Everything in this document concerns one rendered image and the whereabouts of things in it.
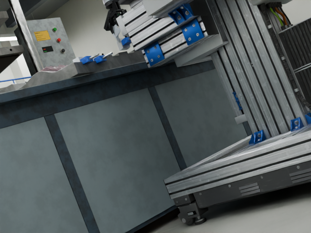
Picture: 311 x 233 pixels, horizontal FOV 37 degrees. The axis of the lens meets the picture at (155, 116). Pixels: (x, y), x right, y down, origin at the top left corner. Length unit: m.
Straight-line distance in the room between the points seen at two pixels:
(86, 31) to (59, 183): 9.53
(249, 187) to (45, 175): 0.82
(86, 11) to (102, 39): 0.78
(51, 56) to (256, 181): 1.91
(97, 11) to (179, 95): 8.68
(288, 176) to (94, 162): 0.85
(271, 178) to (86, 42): 9.88
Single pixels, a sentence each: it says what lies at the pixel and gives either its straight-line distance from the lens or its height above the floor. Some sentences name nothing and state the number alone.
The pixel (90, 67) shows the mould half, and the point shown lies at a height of 0.82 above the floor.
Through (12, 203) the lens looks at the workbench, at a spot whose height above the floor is 0.38.
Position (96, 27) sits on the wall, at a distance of 11.21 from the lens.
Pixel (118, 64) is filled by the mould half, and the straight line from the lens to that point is 2.40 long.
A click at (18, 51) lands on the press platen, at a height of 1.25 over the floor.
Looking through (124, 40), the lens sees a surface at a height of 0.93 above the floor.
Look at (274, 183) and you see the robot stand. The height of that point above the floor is 0.09.
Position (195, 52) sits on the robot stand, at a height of 0.70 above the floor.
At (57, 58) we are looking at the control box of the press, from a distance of 3.31.
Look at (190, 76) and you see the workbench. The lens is 2.69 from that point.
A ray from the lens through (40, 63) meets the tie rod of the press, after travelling 3.07.
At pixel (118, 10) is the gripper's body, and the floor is 1.09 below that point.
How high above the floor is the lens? 0.40
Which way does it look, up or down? 3 degrees up
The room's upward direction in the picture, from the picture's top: 22 degrees counter-clockwise
